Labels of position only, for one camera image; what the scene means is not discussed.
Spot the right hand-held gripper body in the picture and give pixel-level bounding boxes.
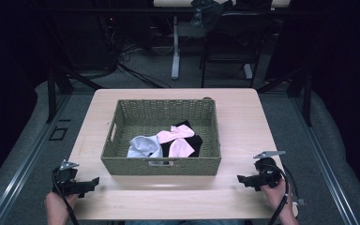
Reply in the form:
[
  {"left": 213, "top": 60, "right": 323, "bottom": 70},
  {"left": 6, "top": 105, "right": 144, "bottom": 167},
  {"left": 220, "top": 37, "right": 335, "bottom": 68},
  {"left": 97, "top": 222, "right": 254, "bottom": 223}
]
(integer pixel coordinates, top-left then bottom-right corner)
[{"left": 252, "top": 150, "right": 287, "bottom": 190}]

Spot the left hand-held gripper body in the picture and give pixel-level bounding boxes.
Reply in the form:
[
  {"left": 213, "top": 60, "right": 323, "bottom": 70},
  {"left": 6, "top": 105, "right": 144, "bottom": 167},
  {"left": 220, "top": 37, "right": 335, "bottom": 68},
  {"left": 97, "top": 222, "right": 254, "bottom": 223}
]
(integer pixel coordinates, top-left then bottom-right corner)
[{"left": 52, "top": 158, "right": 90, "bottom": 197}]

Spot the person's right hand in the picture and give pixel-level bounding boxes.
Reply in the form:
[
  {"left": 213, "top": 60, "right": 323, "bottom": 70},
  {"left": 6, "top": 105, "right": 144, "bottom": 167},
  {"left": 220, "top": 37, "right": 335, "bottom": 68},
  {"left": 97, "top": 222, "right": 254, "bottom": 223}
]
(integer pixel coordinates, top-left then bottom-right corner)
[{"left": 260, "top": 177, "right": 295, "bottom": 219}]

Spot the person's left hand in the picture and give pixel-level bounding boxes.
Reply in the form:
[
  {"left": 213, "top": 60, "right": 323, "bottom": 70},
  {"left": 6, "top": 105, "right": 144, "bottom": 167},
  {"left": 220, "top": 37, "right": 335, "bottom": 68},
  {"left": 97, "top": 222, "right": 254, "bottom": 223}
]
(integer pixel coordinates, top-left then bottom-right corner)
[{"left": 44, "top": 190, "right": 80, "bottom": 225}]

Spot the green woven basket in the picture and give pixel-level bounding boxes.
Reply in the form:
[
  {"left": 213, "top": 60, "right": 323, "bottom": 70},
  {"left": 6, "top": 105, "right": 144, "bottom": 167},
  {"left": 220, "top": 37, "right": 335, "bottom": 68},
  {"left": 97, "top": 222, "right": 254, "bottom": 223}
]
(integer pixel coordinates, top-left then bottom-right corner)
[{"left": 100, "top": 98, "right": 222, "bottom": 177}]

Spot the black cloth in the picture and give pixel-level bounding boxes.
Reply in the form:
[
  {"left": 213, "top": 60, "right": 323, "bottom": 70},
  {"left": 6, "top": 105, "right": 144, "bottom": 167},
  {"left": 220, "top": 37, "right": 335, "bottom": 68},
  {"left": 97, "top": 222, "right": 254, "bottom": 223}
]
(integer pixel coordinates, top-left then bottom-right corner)
[{"left": 159, "top": 119, "right": 203, "bottom": 158}]

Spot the white cloth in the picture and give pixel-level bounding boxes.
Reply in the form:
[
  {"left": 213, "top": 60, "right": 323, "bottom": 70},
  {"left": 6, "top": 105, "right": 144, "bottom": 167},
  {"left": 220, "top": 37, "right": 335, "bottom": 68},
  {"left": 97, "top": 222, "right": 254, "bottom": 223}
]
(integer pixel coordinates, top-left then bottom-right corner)
[{"left": 126, "top": 134, "right": 164, "bottom": 159}]

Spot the pink sock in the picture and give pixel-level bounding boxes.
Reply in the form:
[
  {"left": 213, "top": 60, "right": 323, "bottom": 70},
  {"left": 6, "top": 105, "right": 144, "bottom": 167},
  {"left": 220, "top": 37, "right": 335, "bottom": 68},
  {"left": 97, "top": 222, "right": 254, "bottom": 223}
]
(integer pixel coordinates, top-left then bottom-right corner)
[
  {"left": 167, "top": 137, "right": 196, "bottom": 158},
  {"left": 156, "top": 124, "right": 196, "bottom": 145}
]

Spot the black metal stand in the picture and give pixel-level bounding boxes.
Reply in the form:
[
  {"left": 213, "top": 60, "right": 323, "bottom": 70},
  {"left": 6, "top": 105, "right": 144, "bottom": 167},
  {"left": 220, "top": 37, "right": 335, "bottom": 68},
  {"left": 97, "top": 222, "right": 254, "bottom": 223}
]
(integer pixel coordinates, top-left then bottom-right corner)
[
  {"left": 255, "top": 67, "right": 314, "bottom": 128},
  {"left": 44, "top": 59, "right": 105, "bottom": 125}
]

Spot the white desk foot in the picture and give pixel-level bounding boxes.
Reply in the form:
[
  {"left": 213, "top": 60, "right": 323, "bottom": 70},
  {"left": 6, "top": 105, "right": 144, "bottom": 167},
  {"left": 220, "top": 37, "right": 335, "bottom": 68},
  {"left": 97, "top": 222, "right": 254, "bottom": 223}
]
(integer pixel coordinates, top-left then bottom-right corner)
[{"left": 243, "top": 63, "right": 254, "bottom": 81}]

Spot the black chair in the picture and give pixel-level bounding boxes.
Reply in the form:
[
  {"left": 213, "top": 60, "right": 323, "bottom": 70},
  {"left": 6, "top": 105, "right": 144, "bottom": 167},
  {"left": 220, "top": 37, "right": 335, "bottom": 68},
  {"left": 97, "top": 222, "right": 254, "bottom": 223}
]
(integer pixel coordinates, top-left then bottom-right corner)
[{"left": 199, "top": 10, "right": 275, "bottom": 89}]

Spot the white desk leg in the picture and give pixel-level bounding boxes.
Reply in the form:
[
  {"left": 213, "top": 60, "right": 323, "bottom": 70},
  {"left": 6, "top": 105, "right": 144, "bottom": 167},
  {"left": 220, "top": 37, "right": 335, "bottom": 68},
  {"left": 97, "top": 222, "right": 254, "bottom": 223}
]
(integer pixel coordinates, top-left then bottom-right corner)
[{"left": 171, "top": 15, "right": 181, "bottom": 81}]

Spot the dark bag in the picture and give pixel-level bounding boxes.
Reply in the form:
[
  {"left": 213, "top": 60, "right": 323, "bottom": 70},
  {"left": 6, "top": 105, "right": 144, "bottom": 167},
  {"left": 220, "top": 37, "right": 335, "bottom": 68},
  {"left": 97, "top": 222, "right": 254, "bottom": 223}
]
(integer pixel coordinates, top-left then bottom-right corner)
[{"left": 189, "top": 0, "right": 234, "bottom": 30}]

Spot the thin black cable with plug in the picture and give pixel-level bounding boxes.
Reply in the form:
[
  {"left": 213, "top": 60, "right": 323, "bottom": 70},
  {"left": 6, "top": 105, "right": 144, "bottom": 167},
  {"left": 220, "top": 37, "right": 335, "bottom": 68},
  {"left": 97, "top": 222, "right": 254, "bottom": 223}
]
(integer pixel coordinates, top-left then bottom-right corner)
[{"left": 281, "top": 163, "right": 308, "bottom": 207}]

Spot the metal floor rail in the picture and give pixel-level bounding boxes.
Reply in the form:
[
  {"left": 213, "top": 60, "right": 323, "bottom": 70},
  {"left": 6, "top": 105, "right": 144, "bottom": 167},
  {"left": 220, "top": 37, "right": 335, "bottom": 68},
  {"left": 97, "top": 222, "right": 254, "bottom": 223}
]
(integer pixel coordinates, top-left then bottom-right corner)
[
  {"left": 289, "top": 93, "right": 360, "bottom": 225},
  {"left": 0, "top": 93, "right": 73, "bottom": 225}
]

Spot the bundle of floor cables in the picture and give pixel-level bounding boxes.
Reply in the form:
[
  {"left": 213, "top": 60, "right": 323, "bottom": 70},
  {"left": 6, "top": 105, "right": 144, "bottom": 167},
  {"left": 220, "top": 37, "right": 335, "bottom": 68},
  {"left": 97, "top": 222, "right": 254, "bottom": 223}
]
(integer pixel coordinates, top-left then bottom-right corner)
[{"left": 104, "top": 15, "right": 173, "bottom": 90}]

